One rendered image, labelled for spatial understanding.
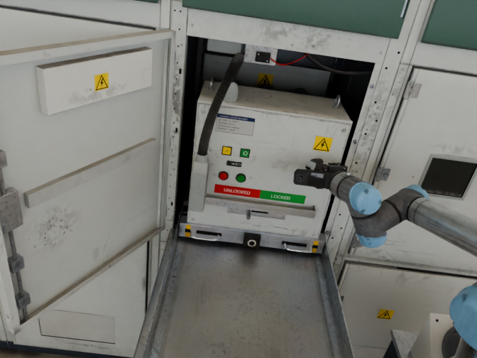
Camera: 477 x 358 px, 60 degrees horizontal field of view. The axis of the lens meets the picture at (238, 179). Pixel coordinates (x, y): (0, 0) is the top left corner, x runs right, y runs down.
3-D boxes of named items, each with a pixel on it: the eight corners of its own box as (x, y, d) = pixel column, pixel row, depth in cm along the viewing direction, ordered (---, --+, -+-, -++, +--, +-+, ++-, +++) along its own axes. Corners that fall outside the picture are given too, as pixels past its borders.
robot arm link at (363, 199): (362, 223, 105) (353, 195, 102) (341, 208, 115) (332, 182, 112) (388, 209, 106) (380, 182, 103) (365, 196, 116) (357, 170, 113)
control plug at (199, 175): (203, 212, 135) (208, 166, 126) (188, 211, 134) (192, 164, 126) (205, 199, 141) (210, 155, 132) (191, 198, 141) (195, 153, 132)
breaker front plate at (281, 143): (316, 243, 152) (351, 124, 128) (187, 226, 150) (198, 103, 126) (316, 241, 153) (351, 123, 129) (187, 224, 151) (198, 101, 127)
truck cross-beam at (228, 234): (321, 253, 154) (325, 241, 151) (178, 236, 152) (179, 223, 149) (319, 245, 159) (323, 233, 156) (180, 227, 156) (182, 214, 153)
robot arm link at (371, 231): (404, 234, 112) (395, 200, 108) (371, 254, 110) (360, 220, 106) (385, 224, 119) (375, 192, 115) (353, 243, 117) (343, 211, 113)
